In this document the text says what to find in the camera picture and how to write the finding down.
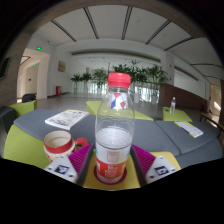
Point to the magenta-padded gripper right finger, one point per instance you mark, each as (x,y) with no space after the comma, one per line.
(145,160)

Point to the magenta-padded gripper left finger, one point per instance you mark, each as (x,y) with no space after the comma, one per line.
(78,158)

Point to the clear red-capped water bottle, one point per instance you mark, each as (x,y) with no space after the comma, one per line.
(113,146)

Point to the small clear water bottle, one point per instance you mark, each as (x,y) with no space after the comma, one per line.
(172,106)

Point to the red white floral mug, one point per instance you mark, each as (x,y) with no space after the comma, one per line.
(58,145)

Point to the white printed magazine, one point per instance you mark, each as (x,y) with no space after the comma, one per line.
(66,119)

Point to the yellow white booklet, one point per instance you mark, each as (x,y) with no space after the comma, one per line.
(188,129)

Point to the red floor bin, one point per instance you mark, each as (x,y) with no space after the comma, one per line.
(58,91)

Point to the lime green ottoman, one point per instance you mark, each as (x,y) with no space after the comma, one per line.
(25,107)

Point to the row of potted green plants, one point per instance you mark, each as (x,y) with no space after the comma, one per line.
(146,75)

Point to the green exit sign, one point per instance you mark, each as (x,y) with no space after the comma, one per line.
(38,48)

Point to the framed wall picture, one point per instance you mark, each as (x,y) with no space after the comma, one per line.
(62,66)

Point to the black wall monitor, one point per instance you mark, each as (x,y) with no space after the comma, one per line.
(4,68)

